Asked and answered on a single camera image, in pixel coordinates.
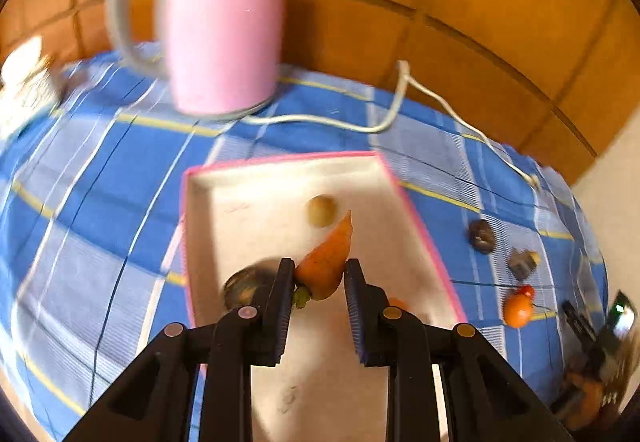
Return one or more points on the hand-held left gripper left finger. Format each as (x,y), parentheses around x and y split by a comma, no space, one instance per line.
(286,312)

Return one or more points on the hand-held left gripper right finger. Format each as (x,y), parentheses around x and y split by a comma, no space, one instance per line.
(353,312)

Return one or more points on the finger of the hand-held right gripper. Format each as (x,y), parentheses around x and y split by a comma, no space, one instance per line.
(579,321)

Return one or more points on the large dark wrinkled fruit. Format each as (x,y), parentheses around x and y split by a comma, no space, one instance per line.
(245,284)

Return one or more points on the small orange carrot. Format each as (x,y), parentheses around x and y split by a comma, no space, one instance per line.
(325,262)

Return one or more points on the greenish round fruit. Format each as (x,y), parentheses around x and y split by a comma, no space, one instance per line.
(321,211)

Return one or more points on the pink-rimmed white box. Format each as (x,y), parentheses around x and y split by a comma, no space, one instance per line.
(260,202)

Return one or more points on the person's right hand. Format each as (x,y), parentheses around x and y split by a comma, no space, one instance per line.
(586,397)

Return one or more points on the red tomato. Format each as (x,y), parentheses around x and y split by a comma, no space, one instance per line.
(525,291)

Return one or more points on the large orange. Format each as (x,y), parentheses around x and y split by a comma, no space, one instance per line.
(517,312)

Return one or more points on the cut dark passion fruit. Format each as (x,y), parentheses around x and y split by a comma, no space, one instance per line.
(522,264)

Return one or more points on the dark wrinkled passion fruit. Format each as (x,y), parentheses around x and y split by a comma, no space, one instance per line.
(481,236)

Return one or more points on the white kettle base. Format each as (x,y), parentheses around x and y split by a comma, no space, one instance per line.
(250,110)

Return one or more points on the blue plaid tablecloth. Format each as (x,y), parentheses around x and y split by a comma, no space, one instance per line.
(100,222)

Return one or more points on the pink electric kettle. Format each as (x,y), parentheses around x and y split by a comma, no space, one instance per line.
(225,21)

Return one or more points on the small patterned box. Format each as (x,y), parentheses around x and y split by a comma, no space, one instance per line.
(30,94)

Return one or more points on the white object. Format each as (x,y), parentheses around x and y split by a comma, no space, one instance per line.
(22,59)

